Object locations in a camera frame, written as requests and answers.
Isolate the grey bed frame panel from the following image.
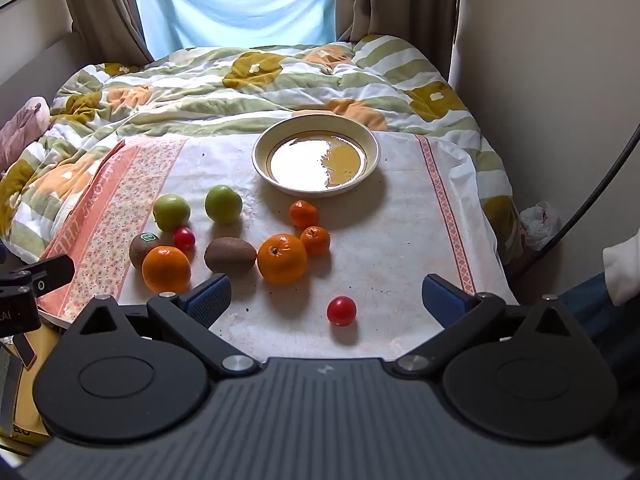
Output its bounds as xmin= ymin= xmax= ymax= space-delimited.
xmin=0 ymin=30 xmax=83 ymax=108

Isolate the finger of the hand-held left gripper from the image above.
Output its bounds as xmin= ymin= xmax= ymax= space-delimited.
xmin=0 ymin=254 xmax=76 ymax=302

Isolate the white plastic bag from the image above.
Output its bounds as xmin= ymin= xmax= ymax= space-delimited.
xmin=520 ymin=201 xmax=564 ymax=254

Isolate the red tomato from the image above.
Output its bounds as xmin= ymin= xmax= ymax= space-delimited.
xmin=326 ymin=295 xmax=358 ymax=327
xmin=172 ymin=226 xmax=196 ymax=253

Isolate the kiwi with green sticker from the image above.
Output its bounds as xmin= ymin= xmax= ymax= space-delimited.
xmin=130 ymin=232 xmax=163 ymax=271

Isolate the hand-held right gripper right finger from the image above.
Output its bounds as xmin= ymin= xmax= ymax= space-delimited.
xmin=392 ymin=274 xmax=581 ymax=379

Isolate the yellow cardboard box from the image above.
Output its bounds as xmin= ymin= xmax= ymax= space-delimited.
xmin=0 ymin=322 xmax=63 ymax=443

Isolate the plain brown kiwi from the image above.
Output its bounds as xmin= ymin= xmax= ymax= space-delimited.
xmin=204 ymin=237 xmax=258 ymax=276

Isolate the dark blue cloth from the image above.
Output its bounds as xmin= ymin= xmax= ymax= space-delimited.
xmin=552 ymin=270 xmax=640 ymax=361

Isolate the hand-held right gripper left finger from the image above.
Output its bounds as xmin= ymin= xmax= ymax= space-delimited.
xmin=65 ymin=274 xmax=261 ymax=380

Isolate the floral striped quilt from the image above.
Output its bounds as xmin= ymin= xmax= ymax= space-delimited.
xmin=0 ymin=35 xmax=526 ymax=267

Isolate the pink plush toy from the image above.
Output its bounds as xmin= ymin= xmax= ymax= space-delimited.
xmin=0 ymin=96 xmax=51 ymax=172

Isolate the cream plate with brown rim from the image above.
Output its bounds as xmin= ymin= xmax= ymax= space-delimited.
xmin=251 ymin=115 xmax=382 ymax=198

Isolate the small tangerine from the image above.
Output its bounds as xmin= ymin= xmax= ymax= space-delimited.
xmin=290 ymin=200 xmax=320 ymax=230
xmin=300 ymin=225 xmax=332 ymax=257

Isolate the white cloth with pink border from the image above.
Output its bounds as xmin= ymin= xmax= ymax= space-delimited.
xmin=37 ymin=132 xmax=521 ymax=357

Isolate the black cable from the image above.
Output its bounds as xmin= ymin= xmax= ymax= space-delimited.
xmin=510 ymin=122 xmax=640 ymax=282

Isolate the large orange with stem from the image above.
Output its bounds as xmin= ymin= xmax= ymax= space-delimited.
xmin=257 ymin=233 xmax=308 ymax=286

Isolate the green apple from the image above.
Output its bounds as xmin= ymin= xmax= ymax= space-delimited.
xmin=152 ymin=194 xmax=192 ymax=233
xmin=204 ymin=184 xmax=243 ymax=224

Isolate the light blue window curtain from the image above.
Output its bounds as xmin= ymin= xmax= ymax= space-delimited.
xmin=127 ymin=0 xmax=338 ymax=61

